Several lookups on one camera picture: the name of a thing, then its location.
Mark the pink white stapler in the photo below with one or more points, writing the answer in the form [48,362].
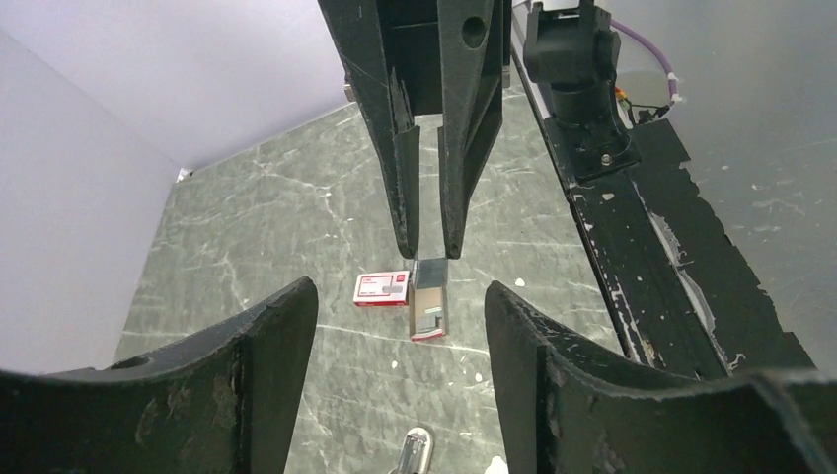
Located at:
[416,452]

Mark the small staple box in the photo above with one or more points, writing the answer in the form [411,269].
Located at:
[382,289]

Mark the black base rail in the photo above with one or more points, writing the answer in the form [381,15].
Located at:
[681,296]

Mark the cardboard staple tray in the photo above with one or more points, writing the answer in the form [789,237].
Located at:
[428,313]

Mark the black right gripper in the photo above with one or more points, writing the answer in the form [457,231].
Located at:
[424,58]

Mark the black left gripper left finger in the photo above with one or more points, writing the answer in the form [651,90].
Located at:
[222,400]

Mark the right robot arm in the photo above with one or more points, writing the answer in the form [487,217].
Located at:
[573,52]

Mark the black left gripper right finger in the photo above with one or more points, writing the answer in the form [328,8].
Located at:
[567,405]

